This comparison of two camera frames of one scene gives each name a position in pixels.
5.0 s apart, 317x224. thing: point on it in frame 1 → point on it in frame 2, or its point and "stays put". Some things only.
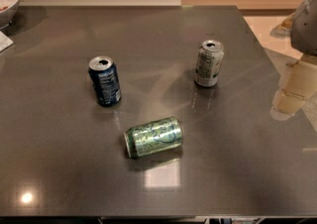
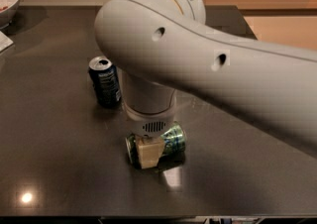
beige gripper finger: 297,83 → 151,117
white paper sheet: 5,42 stays put
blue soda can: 105,80 stays put
